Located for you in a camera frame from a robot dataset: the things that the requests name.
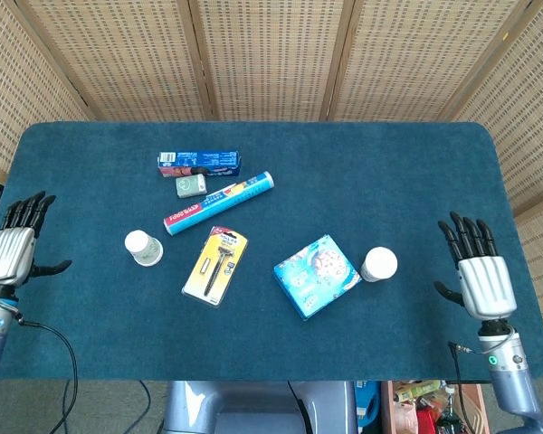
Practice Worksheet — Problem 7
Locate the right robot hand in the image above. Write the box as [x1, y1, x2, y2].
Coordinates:
[433, 211, 519, 322]

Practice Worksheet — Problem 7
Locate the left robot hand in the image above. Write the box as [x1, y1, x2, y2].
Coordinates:
[0, 190, 72, 287]

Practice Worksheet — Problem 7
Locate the teal tablecloth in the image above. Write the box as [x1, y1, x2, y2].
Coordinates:
[0, 120, 543, 383]

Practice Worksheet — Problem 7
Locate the pink storage crate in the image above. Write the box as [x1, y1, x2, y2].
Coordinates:
[379, 379, 492, 434]

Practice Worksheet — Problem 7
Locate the blue plastic object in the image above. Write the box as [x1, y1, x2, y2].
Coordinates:
[355, 381, 381, 426]

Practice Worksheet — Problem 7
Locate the blue chocolate chip cookie box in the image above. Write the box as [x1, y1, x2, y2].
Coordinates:
[272, 233, 362, 322]

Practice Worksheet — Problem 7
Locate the blue food wrap roll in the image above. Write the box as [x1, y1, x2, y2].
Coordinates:
[163, 170, 275, 237]

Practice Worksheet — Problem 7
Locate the razor in yellow blister pack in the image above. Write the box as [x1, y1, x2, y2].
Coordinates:
[181, 225, 250, 309]

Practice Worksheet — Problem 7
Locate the small green tissue pack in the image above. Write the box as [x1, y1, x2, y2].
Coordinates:
[175, 174, 208, 200]

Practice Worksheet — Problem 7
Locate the long blue cookie box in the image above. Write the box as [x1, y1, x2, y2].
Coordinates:
[157, 150, 243, 179]

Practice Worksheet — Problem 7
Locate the grey robot torso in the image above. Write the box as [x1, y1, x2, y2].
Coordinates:
[162, 381, 358, 434]

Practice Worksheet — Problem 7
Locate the woven wooden folding screen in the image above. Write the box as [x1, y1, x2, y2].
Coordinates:
[0, 0, 543, 358]

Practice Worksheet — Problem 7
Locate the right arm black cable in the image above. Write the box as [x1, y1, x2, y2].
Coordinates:
[449, 342, 485, 434]

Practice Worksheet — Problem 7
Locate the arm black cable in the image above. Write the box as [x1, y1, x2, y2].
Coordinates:
[13, 311, 81, 434]
[449, 342, 485, 434]

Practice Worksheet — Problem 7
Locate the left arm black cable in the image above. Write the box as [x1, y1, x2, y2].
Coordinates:
[13, 311, 81, 434]

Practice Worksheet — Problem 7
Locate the black floor cable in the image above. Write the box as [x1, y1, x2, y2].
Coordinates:
[117, 381, 153, 434]

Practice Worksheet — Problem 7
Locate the black torso cable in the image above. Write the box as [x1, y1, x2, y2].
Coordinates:
[288, 381, 310, 434]

